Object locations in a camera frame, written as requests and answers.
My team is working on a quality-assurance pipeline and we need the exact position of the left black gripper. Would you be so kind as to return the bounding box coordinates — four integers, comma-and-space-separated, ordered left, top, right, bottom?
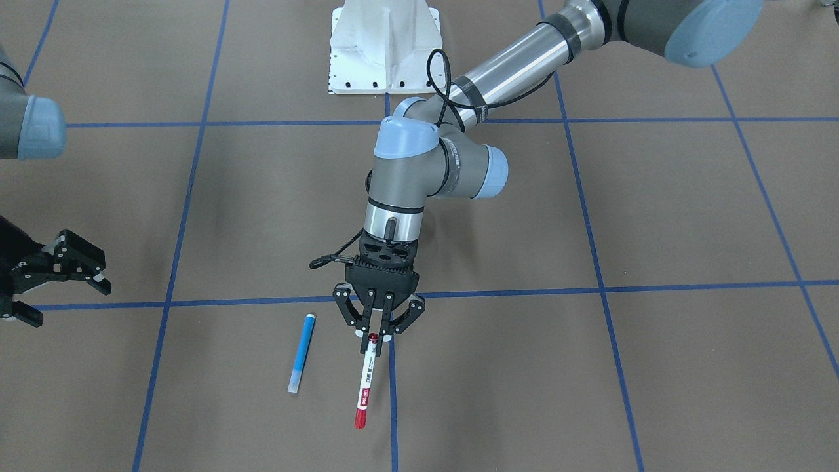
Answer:
332, 236, 425, 342

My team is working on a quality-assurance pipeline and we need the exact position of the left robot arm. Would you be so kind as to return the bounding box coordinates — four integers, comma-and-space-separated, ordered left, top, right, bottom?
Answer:
309, 1, 763, 355

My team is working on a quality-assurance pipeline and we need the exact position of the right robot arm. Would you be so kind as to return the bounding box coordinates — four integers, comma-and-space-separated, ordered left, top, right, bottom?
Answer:
1, 49, 111, 328

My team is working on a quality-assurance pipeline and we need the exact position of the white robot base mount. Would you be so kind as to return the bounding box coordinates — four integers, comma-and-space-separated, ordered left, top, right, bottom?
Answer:
328, 1, 443, 94

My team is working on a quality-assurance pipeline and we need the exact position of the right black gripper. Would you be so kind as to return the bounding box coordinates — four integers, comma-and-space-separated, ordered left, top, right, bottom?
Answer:
1, 217, 111, 328

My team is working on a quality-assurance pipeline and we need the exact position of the red whiteboard marker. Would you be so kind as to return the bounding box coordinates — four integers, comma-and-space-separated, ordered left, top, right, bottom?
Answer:
354, 334, 380, 430

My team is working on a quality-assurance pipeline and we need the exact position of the brown table mat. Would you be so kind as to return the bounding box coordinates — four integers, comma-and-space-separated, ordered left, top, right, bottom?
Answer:
2, 1, 837, 471

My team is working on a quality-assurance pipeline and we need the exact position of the blue highlighter pen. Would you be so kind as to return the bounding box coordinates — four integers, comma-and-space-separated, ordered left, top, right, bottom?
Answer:
286, 313, 317, 395

